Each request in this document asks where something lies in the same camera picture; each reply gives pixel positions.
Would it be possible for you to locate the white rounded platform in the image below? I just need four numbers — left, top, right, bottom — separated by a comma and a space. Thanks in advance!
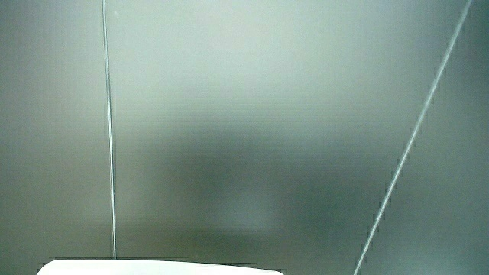
36, 259, 286, 275

